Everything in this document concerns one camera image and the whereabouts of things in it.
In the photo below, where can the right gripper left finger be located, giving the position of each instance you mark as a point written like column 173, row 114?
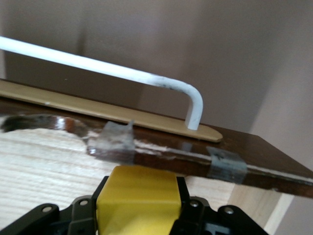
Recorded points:
column 73, row 215

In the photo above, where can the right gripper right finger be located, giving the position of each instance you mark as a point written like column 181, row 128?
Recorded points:
column 207, row 220

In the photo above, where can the yellow block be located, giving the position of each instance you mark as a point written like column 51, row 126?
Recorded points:
column 137, row 195

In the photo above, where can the wooden drawer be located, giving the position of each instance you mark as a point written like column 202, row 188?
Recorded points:
column 36, row 159

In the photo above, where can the grey tape piece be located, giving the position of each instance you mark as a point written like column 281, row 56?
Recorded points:
column 227, row 166
column 112, row 144

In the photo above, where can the brown paper table cover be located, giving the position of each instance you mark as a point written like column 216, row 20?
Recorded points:
column 220, row 49

